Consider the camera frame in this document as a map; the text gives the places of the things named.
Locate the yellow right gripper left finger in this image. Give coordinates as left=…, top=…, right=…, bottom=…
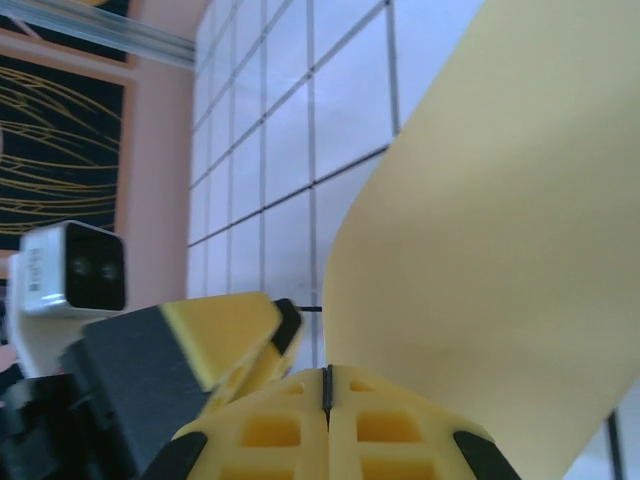
left=144, top=367, right=330, bottom=480

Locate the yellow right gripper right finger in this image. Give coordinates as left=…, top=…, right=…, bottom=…
left=325, top=364, right=521, bottom=480

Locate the yellow cloth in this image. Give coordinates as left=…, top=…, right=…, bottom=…
left=322, top=0, right=640, bottom=480

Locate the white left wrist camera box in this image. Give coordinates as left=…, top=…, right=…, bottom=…
left=9, top=219, right=127, bottom=321

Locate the aluminium frame post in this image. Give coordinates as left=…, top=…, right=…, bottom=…
left=0, top=7, right=197, bottom=70

